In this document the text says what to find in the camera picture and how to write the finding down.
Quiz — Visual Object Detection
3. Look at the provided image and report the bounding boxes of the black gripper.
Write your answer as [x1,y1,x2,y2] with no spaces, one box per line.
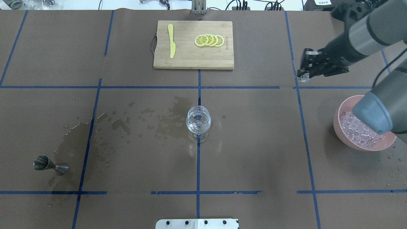
[298,35,366,78]

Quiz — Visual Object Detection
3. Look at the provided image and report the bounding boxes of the clear ice cube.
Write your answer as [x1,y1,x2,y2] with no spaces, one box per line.
[299,73,310,83]

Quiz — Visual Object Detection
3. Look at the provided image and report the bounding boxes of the steel double jigger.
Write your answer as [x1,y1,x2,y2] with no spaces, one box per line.
[32,155,69,176]

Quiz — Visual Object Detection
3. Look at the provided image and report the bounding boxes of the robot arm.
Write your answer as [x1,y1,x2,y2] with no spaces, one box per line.
[296,0,406,135]

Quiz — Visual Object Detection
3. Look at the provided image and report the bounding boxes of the clear ice cubes pile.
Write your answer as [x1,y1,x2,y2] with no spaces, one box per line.
[340,111,384,149]

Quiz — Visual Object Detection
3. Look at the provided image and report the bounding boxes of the clear wine glass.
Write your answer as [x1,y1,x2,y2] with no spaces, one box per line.
[186,105,212,143]

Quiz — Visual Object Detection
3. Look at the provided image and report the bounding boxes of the pink bowl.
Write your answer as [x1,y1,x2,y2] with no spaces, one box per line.
[333,95,397,152]

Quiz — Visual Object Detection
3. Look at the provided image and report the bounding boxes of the lemon slice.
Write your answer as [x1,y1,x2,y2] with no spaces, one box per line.
[209,35,218,47]
[194,35,209,47]
[205,34,214,46]
[215,35,225,47]

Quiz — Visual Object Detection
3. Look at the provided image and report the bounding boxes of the bamboo cutting board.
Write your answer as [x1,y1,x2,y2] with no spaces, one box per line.
[153,20,235,71]

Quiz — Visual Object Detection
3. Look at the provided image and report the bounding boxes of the yellow plastic knife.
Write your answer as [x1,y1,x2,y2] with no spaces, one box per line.
[168,24,176,59]

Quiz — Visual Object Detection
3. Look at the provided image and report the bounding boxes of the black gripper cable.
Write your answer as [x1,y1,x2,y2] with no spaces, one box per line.
[371,48,407,88]

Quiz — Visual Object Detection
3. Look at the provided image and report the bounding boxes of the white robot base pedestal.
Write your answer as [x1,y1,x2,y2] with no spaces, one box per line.
[155,218,239,229]

